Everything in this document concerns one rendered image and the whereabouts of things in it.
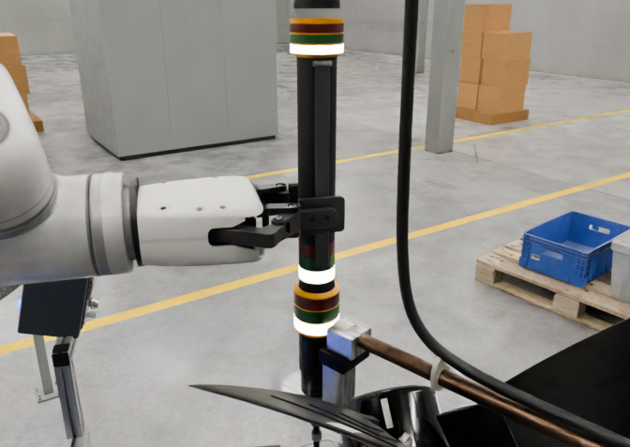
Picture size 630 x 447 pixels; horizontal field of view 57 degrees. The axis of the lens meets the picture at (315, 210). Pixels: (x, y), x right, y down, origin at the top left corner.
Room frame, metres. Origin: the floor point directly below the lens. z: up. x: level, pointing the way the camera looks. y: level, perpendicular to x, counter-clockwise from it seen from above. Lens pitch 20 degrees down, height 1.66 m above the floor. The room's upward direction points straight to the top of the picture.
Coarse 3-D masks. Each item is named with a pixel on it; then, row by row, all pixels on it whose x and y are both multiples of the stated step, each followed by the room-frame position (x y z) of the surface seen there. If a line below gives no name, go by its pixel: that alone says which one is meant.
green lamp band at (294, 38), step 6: (294, 36) 0.47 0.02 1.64; (300, 36) 0.47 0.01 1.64; (306, 36) 0.47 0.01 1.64; (312, 36) 0.47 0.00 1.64; (318, 36) 0.47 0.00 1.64; (324, 36) 0.47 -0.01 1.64; (330, 36) 0.47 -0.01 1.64; (336, 36) 0.47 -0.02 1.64; (342, 36) 0.48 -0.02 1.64; (294, 42) 0.47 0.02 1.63; (300, 42) 0.47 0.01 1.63; (306, 42) 0.47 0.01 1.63; (312, 42) 0.47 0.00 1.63; (318, 42) 0.47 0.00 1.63; (324, 42) 0.47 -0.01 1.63; (330, 42) 0.47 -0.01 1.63; (336, 42) 0.47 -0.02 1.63
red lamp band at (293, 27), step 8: (296, 24) 0.47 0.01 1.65; (304, 24) 0.47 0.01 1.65; (312, 24) 0.47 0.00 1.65; (320, 24) 0.47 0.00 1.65; (328, 24) 0.47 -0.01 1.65; (336, 24) 0.47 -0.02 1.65; (296, 32) 0.47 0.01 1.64; (304, 32) 0.47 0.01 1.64; (312, 32) 0.47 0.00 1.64; (320, 32) 0.47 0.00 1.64; (328, 32) 0.47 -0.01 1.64; (336, 32) 0.47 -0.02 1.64
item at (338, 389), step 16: (352, 320) 0.47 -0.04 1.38; (336, 336) 0.45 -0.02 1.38; (352, 336) 0.45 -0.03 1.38; (320, 352) 0.46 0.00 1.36; (336, 352) 0.45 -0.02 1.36; (352, 352) 0.44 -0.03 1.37; (368, 352) 0.47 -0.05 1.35; (336, 368) 0.44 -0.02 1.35; (352, 368) 0.47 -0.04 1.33; (288, 384) 0.49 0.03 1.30; (336, 384) 0.45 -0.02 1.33; (352, 384) 0.47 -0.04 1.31; (336, 400) 0.45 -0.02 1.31
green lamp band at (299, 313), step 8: (296, 312) 0.48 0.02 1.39; (304, 312) 0.47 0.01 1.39; (312, 312) 0.47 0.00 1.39; (320, 312) 0.47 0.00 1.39; (328, 312) 0.47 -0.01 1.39; (336, 312) 0.48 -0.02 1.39; (304, 320) 0.47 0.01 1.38; (312, 320) 0.47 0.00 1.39; (320, 320) 0.47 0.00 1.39; (328, 320) 0.47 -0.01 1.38
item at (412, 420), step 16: (352, 400) 0.52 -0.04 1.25; (368, 400) 0.51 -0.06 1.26; (400, 400) 0.51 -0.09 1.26; (416, 400) 0.52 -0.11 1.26; (432, 400) 0.53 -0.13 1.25; (400, 416) 0.50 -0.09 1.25; (416, 416) 0.50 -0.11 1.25; (432, 416) 0.51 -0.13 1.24; (400, 432) 0.49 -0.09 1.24; (416, 432) 0.49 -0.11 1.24; (432, 432) 0.49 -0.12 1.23
